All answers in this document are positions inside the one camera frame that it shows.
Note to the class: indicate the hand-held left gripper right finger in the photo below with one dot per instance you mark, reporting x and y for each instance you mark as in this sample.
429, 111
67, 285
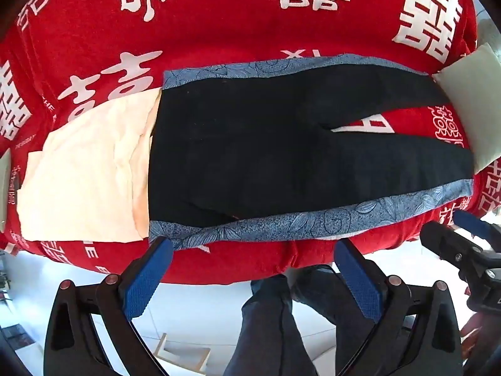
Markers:
360, 282

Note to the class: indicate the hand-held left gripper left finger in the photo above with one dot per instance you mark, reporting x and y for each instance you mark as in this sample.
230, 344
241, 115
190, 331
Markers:
148, 278

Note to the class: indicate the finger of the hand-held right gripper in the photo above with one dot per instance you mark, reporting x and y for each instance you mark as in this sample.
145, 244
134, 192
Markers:
473, 225
450, 244

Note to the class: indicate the black pants with blue trim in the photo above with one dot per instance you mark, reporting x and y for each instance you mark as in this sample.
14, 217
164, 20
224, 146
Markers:
242, 149

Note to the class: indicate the person's right hand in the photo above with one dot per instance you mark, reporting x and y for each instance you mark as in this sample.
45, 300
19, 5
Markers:
481, 333

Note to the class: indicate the wooden chair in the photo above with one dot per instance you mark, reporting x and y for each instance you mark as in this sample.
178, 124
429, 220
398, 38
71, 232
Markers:
184, 354

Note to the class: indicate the person's blue jeans legs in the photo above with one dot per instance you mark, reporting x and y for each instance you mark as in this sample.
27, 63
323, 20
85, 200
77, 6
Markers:
270, 329

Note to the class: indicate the cream folded cloth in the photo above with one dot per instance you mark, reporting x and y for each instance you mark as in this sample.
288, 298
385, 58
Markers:
86, 180

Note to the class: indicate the red printed blanket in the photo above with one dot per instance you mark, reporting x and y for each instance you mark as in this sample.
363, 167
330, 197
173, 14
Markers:
235, 19

